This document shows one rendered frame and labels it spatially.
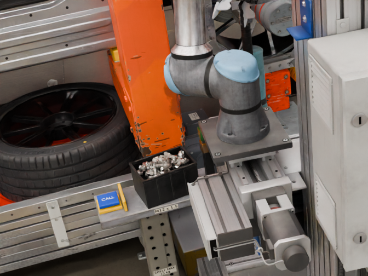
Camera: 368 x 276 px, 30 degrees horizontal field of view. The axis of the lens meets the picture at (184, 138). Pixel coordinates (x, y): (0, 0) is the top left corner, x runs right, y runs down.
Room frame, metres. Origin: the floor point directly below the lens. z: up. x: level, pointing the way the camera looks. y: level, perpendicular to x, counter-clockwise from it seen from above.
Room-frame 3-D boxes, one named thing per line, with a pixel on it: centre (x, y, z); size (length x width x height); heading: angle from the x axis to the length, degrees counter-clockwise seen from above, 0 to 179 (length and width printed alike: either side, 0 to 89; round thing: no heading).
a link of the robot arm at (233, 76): (1.69, -0.16, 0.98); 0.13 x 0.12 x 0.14; 58
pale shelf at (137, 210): (1.98, 0.12, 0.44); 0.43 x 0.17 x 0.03; 100
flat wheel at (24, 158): (2.58, 0.51, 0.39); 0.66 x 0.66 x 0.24
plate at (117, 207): (1.95, 0.29, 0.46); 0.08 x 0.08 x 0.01; 10
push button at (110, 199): (1.95, 0.29, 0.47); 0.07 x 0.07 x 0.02; 10
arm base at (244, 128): (1.69, -0.17, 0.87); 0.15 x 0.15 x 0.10
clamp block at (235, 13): (2.32, -0.27, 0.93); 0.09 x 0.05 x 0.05; 10
